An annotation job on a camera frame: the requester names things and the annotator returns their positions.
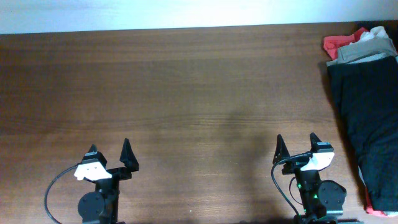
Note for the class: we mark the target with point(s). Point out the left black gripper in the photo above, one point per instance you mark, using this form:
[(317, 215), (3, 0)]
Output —
[(115, 173)]

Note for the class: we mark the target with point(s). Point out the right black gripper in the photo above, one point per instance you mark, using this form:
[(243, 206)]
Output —
[(294, 168)]

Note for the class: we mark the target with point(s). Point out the black shorts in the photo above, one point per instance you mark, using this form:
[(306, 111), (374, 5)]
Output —
[(365, 95)]

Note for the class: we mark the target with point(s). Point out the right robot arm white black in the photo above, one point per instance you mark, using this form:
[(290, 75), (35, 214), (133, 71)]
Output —
[(322, 200)]

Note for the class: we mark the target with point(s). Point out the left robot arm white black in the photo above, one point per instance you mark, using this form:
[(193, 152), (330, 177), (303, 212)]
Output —
[(101, 205)]

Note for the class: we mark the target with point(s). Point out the red garment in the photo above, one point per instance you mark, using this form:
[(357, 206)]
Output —
[(331, 44)]

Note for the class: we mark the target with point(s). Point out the khaki grey shorts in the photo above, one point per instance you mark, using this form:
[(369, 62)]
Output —
[(359, 52)]

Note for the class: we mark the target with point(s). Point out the white garment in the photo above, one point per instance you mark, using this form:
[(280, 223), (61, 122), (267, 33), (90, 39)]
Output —
[(378, 32)]

